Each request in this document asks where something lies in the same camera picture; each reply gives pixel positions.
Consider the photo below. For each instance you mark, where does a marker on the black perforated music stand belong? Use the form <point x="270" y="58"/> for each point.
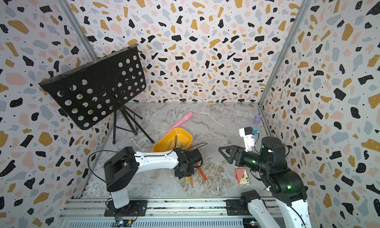
<point x="91" y="92"/>

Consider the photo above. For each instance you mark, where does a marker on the pink cylindrical flashlight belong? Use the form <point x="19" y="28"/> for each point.
<point x="187" y="117"/>

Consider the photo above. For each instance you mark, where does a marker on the yellow plastic storage box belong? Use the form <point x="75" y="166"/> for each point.
<point x="180" y="136"/>

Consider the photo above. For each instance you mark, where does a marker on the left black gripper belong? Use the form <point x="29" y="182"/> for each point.
<point x="180" y="175"/>

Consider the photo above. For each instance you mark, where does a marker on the small purple toy figure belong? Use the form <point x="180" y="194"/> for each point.
<point x="257" y="119"/>

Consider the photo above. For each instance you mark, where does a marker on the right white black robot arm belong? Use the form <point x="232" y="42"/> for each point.
<point x="285" y="185"/>

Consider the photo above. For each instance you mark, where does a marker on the orange hex key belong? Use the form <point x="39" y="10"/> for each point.
<point x="191" y="181"/>

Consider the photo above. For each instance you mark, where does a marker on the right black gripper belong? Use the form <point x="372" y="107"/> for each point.
<point x="236" y="150"/>

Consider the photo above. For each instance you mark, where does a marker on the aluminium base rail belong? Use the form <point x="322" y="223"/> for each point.
<point x="198" y="212"/>

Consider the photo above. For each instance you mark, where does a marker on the red hex key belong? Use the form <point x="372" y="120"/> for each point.
<point x="203" y="175"/>

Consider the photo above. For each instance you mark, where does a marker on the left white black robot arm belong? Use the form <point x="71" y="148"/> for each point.
<point x="122" y="167"/>

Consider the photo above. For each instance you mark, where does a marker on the red pink card box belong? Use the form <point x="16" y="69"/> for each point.
<point x="242" y="177"/>

